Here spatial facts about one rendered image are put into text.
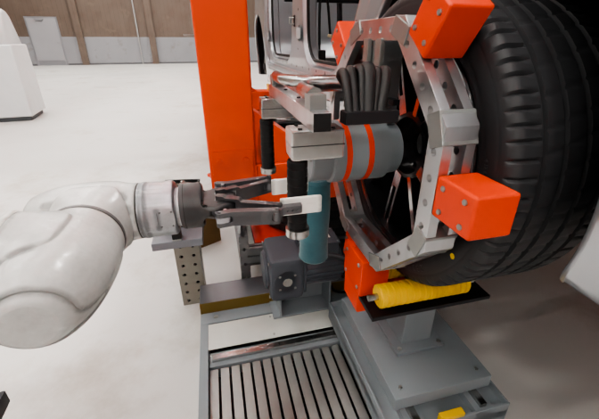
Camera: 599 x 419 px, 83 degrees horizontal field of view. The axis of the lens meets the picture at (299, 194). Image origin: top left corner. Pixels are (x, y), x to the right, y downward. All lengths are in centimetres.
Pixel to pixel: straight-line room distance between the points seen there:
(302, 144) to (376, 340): 78
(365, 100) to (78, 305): 46
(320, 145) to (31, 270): 40
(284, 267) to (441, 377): 56
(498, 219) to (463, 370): 69
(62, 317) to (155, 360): 109
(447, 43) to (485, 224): 28
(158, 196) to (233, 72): 66
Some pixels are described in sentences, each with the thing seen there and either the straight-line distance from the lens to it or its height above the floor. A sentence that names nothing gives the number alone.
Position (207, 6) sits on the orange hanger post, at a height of 117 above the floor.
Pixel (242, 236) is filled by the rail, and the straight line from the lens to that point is 144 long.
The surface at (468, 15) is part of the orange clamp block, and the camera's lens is 60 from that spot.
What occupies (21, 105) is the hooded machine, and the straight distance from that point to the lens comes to 652.
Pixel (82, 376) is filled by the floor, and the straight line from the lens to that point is 156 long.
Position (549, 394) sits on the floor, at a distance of 156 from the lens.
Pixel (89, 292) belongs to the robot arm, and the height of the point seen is 84.
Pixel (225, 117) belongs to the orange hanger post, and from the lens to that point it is 115.
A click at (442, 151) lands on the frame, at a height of 92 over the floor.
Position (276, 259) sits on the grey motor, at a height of 41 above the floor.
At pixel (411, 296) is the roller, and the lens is 89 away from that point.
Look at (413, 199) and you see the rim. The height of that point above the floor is 73.
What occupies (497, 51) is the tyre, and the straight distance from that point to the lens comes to 62.
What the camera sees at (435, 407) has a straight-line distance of 118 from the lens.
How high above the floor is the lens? 108
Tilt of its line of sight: 24 degrees down
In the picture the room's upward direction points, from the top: straight up
